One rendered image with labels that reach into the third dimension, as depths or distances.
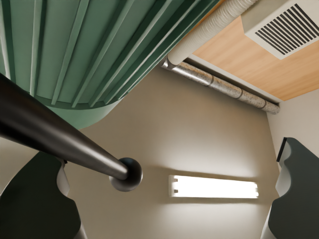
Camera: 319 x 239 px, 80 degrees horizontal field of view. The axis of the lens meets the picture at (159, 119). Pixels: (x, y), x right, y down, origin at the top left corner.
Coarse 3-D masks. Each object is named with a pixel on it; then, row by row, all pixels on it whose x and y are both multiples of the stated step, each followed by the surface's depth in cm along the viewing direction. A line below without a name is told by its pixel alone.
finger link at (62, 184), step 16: (32, 160) 9; (48, 160) 9; (64, 160) 11; (16, 176) 8; (32, 176) 8; (48, 176) 8; (64, 176) 9; (16, 192) 8; (32, 192) 8; (48, 192) 8; (64, 192) 9; (0, 208) 7; (16, 208) 7; (32, 208) 7; (48, 208) 7; (64, 208) 7; (0, 224) 6; (16, 224) 6; (32, 224) 6; (48, 224) 6; (64, 224) 6; (80, 224) 6
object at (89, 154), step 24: (0, 96) 4; (24, 96) 5; (0, 120) 5; (24, 120) 5; (48, 120) 6; (24, 144) 6; (48, 144) 6; (72, 144) 8; (96, 144) 10; (96, 168) 11; (120, 168) 15
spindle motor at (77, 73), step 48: (0, 0) 8; (48, 0) 8; (96, 0) 8; (144, 0) 9; (192, 0) 9; (0, 48) 12; (48, 48) 11; (96, 48) 11; (144, 48) 13; (48, 96) 16; (96, 96) 17
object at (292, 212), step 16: (288, 144) 10; (288, 160) 9; (304, 160) 9; (288, 176) 8; (304, 176) 8; (288, 192) 7; (304, 192) 7; (272, 208) 7; (288, 208) 7; (304, 208) 7; (272, 224) 6; (288, 224) 6; (304, 224) 6
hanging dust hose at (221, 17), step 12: (228, 0) 137; (240, 0) 131; (252, 0) 129; (216, 12) 145; (228, 12) 139; (240, 12) 138; (204, 24) 155; (216, 24) 149; (228, 24) 150; (192, 36) 165; (204, 36) 160; (180, 48) 178; (192, 48) 172; (180, 60) 188
